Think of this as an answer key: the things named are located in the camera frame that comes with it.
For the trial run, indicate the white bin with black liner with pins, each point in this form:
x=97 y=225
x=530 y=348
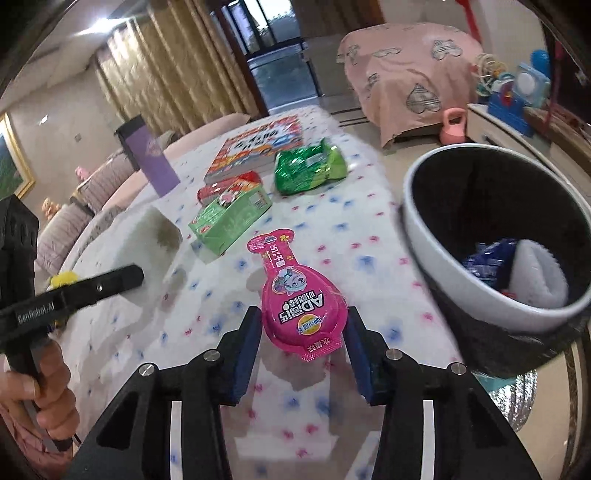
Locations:
x=429 y=258

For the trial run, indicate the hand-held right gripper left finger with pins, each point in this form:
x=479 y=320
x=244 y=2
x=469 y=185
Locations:
x=244 y=350

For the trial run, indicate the red white small carton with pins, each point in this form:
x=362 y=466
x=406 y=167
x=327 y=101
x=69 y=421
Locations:
x=221 y=187

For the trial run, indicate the pink heart-print blanket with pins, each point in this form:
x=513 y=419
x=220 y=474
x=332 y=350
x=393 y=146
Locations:
x=406 y=69

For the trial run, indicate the white television cabinet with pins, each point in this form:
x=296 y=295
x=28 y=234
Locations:
x=489 y=124

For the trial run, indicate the silver foil mat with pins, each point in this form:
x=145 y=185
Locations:
x=512 y=401

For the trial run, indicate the golden curtain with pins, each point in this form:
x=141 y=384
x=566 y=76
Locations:
x=184 y=60

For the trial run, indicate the ferris wheel toy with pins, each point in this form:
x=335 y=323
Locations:
x=487 y=69

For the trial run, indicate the small teddy bear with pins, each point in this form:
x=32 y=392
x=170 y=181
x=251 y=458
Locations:
x=49 y=207

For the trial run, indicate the person's left hand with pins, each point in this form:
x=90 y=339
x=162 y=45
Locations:
x=55 y=397

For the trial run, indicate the pink kettlebell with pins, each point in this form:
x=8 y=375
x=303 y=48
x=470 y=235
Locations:
x=452 y=134

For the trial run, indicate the gold-framed painting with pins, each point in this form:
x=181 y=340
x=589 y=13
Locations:
x=11 y=161

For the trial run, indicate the red hanging decorations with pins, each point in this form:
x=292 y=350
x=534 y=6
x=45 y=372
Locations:
x=471 y=18

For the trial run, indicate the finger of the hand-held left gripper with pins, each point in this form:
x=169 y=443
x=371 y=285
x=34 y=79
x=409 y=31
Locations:
x=101 y=286

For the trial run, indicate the dark blue snack packet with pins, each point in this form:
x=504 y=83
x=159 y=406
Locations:
x=489 y=265

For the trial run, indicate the black television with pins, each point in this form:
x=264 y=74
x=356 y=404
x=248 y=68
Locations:
x=570 y=83

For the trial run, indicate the purple tumbler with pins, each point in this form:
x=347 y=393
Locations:
x=154 y=161

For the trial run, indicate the wooden-framed balcony door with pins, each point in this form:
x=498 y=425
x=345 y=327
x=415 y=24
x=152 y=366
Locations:
x=277 y=69

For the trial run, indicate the red children's book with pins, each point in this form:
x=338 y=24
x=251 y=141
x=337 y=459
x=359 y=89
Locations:
x=258 y=143

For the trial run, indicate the striped pink cushion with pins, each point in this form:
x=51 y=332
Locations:
x=106 y=180
x=64 y=230

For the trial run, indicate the blue spiky ball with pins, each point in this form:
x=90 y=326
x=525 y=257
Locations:
x=539 y=60

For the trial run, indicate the pink grey sofa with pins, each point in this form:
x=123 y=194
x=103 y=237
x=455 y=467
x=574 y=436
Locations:
x=198 y=134

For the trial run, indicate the green drink carton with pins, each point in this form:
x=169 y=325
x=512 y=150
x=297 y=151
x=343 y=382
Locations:
x=226 y=217

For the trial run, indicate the pink spoon-shaped snack packet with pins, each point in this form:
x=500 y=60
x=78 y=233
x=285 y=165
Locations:
x=295 y=304

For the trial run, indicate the small yellow wrapper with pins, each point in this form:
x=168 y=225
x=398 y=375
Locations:
x=62 y=278

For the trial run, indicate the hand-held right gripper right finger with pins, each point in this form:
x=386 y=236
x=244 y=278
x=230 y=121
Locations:
x=358 y=355

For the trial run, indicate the light blue round-face toy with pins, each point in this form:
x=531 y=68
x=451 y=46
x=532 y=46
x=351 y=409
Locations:
x=528 y=83

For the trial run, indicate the small pink toy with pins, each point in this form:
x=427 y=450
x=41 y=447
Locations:
x=83 y=173

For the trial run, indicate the green foil snack packet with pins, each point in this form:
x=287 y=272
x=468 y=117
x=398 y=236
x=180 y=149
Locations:
x=307 y=168

